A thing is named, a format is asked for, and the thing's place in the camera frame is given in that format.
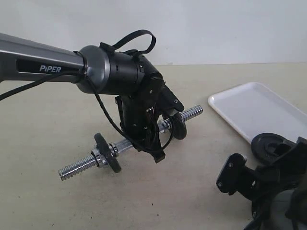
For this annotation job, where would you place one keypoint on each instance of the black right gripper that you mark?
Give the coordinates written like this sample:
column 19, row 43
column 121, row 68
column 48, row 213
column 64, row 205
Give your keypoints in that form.
column 264, row 182

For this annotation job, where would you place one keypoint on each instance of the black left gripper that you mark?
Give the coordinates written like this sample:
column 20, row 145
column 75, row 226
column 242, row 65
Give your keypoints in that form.
column 138, row 119

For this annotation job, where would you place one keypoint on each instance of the black weight plate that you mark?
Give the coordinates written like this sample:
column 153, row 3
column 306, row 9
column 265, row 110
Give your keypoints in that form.
column 258, row 146

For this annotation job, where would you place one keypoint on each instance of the chrome threaded dumbbell bar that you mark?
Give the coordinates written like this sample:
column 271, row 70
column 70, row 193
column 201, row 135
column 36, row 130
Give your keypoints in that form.
column 123, row 145

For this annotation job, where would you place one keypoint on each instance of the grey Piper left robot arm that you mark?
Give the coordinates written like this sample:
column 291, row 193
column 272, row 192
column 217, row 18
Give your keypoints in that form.
column 138, row 87

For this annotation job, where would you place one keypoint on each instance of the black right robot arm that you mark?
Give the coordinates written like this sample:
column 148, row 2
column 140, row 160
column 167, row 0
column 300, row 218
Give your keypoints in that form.
column 282, row 205

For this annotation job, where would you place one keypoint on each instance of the black plate without collar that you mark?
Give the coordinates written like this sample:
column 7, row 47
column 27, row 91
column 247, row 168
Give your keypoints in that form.
column 179, row 129

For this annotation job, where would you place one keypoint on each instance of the black plate with collar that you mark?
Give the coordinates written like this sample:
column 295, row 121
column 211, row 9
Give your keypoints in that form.
column 106, row 152

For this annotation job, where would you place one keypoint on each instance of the white rectangular plastic tray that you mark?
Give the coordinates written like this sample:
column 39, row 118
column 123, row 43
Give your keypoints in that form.
column 252, row 108

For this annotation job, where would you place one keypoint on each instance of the chrome spin-lock collar nut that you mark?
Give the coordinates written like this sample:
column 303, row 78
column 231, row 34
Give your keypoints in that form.
column 100, row 160

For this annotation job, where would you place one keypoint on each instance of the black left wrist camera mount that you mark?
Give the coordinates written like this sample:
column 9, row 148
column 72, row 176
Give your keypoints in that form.
column 168, row 103

